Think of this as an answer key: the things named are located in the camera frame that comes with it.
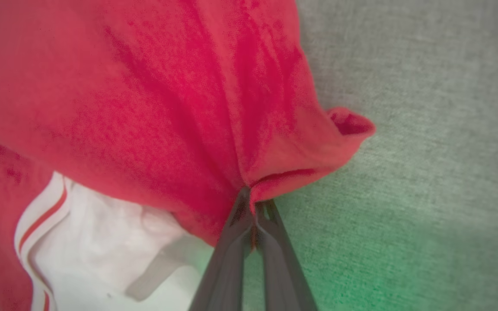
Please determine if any grey fabric sofa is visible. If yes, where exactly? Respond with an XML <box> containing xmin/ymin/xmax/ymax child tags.
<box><xmin>241</xmin><ymin>0</ymin><xmax>498</xmax><ymax>311</ymax></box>

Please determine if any red and white garment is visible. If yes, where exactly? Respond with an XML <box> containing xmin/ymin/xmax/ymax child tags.
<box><xmin>0</xmin><ymin>0</ymin><xmax>377</xmax><ymax>311</ymax></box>

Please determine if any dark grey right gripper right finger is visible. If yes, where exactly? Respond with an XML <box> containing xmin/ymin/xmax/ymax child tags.
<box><xmin>255</xmin><ymin>199</ymin><xmax>319</xmax><ymax>311</ymax></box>

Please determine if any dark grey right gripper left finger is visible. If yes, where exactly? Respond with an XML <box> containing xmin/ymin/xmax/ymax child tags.
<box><xmin>188</xmin><ymin>186</ymin><xmax>255</xmax><ymax>311</ymax></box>

